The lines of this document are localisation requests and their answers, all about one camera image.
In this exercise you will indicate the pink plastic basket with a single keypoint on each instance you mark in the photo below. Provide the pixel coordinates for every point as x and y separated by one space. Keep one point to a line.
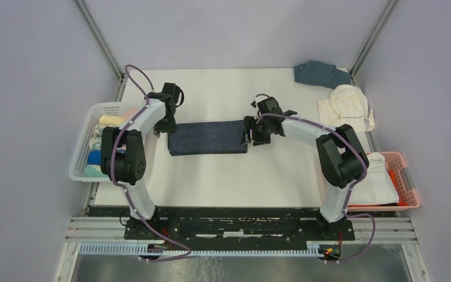
396 162

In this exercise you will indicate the white plastic basket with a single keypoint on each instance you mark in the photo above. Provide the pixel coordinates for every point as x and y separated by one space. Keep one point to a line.
81 151

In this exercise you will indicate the orange item in basket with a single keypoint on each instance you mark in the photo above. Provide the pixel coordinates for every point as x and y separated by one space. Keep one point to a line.
401 202

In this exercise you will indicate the blue rolled towel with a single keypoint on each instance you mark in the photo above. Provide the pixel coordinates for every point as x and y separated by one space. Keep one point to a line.
94 157

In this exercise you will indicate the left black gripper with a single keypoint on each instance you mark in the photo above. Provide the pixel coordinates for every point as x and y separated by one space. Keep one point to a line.
169 128

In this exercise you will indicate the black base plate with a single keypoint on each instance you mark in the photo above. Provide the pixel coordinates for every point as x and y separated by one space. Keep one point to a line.
240 228

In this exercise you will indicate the patterned rolled towel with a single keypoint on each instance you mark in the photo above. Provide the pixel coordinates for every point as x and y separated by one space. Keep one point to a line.
97 130
95 144

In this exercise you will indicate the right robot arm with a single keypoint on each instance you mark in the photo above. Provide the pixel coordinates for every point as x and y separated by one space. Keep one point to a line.
341 156

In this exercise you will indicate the cream white towel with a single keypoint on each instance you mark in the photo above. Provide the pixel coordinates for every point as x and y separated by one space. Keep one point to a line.
346 104

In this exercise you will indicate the pink towel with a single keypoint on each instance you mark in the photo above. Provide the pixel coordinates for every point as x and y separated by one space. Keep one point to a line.
130 115

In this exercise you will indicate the teal blue towel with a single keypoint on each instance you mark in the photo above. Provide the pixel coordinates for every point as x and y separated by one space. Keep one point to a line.
316 73

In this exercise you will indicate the white towel in basket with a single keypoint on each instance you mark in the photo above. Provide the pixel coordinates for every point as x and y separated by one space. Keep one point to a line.
376 188

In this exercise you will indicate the white cable duct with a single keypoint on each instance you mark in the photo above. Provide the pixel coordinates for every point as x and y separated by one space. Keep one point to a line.
144 249

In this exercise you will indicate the dark blue towel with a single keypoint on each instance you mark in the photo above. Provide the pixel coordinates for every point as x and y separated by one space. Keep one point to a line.
207 138

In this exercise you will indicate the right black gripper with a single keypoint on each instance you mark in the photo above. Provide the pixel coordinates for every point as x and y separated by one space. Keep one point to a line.
249 123

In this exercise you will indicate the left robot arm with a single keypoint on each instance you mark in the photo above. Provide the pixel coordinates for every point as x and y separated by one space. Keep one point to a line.
123 157

